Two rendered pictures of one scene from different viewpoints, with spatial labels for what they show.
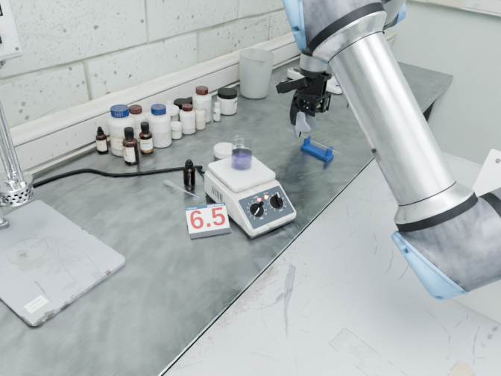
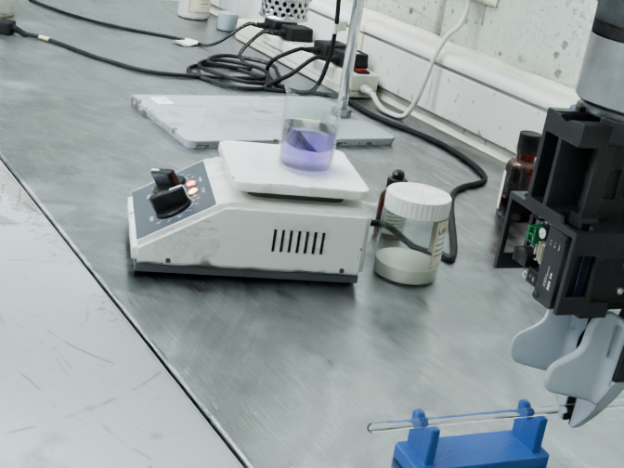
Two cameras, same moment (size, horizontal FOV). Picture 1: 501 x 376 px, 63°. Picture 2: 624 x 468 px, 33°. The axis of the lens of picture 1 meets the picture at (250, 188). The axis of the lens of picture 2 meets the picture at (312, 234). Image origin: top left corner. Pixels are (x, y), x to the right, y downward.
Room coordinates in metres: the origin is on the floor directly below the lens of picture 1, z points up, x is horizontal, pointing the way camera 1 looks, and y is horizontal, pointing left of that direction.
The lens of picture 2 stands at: (1.20, -0.78, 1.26)
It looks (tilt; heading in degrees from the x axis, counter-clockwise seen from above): 21 degrees down; 114
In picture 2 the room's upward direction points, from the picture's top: 9 degrees clockwise
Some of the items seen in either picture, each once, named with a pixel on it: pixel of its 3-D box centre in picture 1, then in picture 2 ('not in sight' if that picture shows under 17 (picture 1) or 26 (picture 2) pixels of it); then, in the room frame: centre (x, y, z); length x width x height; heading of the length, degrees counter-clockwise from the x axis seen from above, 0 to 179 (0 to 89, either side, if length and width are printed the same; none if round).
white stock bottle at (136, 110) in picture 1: (136, 122); not in sight; (1.06, 0.34, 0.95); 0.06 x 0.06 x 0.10
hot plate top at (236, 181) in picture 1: (241, 171); (291, 169); (0.81, 0.02, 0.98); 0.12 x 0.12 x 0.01; 39
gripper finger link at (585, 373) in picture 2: (309, 123); (579, 375); (1.12, -0.16, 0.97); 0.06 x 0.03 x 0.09; 50
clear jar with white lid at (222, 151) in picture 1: (224, 161); (411, 234); (0.91, 0.07, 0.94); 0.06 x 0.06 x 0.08
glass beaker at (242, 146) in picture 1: (243, 153); (309, 128); (0.82, 0.02, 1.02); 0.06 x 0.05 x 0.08; 106
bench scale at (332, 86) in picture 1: (323, 75); not in sight; (1.68, -0.26, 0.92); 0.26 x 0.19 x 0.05; 53
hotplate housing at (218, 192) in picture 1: (246, 191); (256, 212); (0.79, 0.01, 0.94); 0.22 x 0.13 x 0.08; 39
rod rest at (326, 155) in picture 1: (317, 147); (475, 437); (1.07, -0.19, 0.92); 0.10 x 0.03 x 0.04; 50
